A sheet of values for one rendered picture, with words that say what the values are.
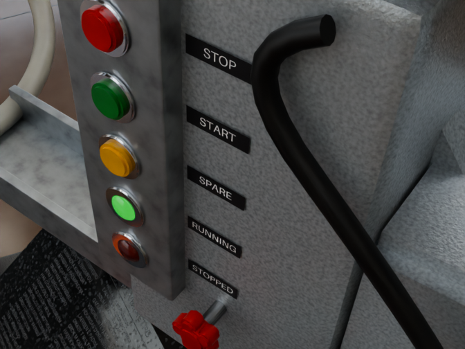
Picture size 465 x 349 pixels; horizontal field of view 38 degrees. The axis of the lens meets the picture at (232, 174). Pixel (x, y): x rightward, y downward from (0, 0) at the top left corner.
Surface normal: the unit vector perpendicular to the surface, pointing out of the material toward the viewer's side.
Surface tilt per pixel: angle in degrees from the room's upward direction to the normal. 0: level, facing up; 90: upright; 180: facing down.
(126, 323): 45
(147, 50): 90
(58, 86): 0
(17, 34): 0
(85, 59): 90
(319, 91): 90
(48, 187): 1
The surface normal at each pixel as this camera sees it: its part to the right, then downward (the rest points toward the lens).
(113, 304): -0.59, -0.25
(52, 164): 0.05, -0.68
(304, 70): -0.59, 0.57
